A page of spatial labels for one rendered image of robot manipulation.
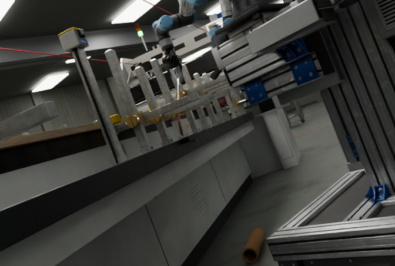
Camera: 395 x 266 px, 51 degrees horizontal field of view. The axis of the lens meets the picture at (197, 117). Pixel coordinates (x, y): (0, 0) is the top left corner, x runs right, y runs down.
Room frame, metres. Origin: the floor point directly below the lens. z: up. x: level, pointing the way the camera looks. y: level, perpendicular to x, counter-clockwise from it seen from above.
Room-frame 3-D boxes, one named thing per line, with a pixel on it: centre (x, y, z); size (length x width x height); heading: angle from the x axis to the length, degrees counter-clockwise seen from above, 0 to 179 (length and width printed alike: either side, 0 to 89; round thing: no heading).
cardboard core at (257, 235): (2.22, -0.04, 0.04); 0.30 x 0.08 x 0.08; 164
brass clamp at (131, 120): (1.79, 0.24, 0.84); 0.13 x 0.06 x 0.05; 164
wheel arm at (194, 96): (1.79, 0.17, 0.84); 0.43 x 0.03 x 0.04; 74
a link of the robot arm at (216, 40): (2.18, -0.26, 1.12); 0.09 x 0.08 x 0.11; 76
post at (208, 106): (2.97, -0.10, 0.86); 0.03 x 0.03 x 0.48; 74
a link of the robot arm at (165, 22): (2.21, -0.03, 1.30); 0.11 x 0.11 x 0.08; 16
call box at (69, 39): (1.52, 0.32, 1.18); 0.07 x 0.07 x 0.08; 74
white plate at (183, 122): (2.21, 0.09, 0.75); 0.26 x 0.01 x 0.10; 164
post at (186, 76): (2.73, -0.03, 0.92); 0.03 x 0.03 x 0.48; 74
